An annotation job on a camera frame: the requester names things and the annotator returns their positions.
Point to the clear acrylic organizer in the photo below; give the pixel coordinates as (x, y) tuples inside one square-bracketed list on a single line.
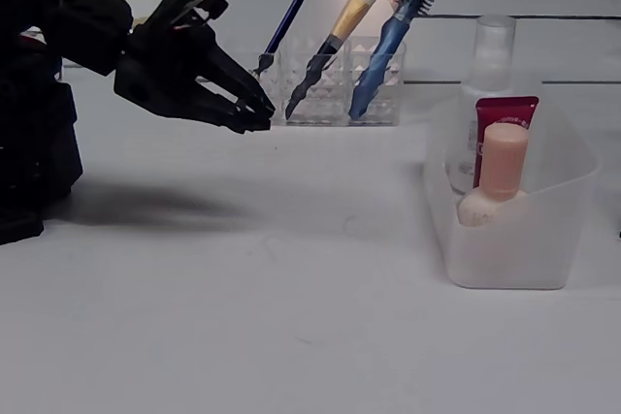
[(339, 94)]

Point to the red cosmetic tube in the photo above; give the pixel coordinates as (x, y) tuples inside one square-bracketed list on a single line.
[(504, 111)]

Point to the pink cosmetic bottle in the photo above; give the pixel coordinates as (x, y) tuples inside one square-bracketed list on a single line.
[(504, 157)]

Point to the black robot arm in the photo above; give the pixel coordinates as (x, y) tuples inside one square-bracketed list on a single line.
[(39, 118)]

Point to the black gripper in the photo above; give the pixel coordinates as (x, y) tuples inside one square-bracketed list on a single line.
[(194, 79)]

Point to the clear capped bottle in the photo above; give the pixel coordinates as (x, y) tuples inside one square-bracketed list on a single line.
[(495, 45)]

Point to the frosted plastic bin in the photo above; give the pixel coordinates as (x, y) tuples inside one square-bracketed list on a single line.
[(509, 259)]

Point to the blue round hairbrush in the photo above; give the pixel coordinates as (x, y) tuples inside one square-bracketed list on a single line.
[(393, 36)]

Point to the thin dark cosmetic pencil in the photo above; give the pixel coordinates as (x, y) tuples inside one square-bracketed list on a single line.
[(286, 21)]

